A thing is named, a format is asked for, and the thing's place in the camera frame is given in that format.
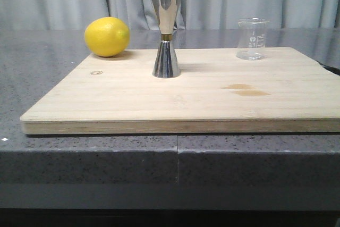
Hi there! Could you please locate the clear glass beaker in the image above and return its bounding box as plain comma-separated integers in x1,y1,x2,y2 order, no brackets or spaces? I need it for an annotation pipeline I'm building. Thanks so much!
236,17,269,61

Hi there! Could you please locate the steel double jigger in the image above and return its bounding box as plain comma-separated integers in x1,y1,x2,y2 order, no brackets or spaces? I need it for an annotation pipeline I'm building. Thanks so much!
151,0,181,79

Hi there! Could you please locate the light wooden cutting board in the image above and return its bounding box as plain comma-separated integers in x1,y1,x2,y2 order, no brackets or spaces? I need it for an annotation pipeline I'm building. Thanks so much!
20,47,339,134

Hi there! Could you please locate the yellow lemon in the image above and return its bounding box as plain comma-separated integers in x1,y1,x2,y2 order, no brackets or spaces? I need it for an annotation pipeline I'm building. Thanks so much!
84,17,130,57

